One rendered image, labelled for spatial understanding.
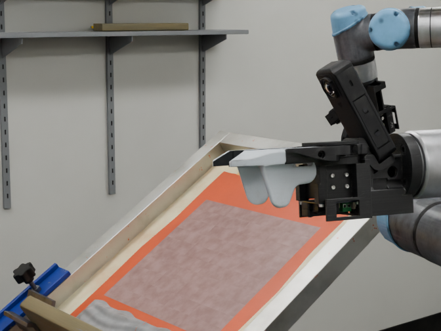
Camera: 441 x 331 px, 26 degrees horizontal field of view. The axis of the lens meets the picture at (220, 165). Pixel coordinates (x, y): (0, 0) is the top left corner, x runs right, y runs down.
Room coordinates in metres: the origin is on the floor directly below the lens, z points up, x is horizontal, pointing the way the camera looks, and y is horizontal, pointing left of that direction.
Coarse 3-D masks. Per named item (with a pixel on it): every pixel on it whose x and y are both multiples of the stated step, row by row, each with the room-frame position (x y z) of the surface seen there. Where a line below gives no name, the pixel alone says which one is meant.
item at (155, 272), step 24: (216, 192) 1.97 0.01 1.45; (240, 192) 1.93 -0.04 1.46; (192, 216) 1.93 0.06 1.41; (216, 216) 1.89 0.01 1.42; (240, 216) 1.85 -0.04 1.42; (168, 240) 1.88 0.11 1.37; (192, 240) 1.84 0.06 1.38; (216, 240) 1.81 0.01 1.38; (144, 264) 1.84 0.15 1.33; (168, 264) 1.80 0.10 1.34; (192, 264) 1.77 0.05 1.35; (120, 288) 1.80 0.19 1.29; (144, 288) 1.76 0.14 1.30; (168, 288) 1.73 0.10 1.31; (144, 312) 1.69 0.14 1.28
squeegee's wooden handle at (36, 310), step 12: (24, 300) 1.70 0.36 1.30; (36, 300) 1.69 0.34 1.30; (24, 312) 1.70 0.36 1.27; (36, 312) 1.65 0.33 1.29; (48, 312) 1.63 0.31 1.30; (60, 312) 1.62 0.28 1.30; (36, 324) 1.70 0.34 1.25; (48, 324) 1.63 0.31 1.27; (60, 324) 1.58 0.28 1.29; (72, 324) 1.57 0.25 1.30; (84, 324) 1.55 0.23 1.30
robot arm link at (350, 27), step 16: (336, 16) 1.92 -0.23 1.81; (352, 16) 1.91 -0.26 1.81; (368, 16) 1.92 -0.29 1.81; (336, 32) 1.93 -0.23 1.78; (352, 32) 1.91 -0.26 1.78; (368, 32) 1.91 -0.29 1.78; (336, 48) 1.95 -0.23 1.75; (352, 48) 1.92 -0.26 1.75; (368, 48) 1.92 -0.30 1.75; (352, 64) 1.93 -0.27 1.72
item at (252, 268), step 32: (256, 224) 1.80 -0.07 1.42; (288, 224) 1.75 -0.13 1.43; (320, 224) 1.71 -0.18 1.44; (224, 256) 1.75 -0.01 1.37; (256, 256) 1.70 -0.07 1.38; (288, 256) 1.66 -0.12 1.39; (192, 288) 1.70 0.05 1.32; (224, 288) 1.65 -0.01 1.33; (256, 288) 1.61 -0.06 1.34; (160, 320) 1.65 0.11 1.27; (192, 320) 1.61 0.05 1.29; (224, 320) 1.57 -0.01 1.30
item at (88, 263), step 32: (192, 160) 2.07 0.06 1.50; (160, 192) 2.00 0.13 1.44; (128, 224) 1.94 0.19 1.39; (352, 224) 1.60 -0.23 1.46; (96, 256) 1.89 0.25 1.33; (320, 256) 1.56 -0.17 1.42; (352, 256) 1.57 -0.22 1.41; (64, 288) 1.85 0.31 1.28; (288, 288) 1.52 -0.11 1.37; (320, 288) 1.53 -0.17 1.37; (256, 320) 1.48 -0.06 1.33; (288, 320) 1.48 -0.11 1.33
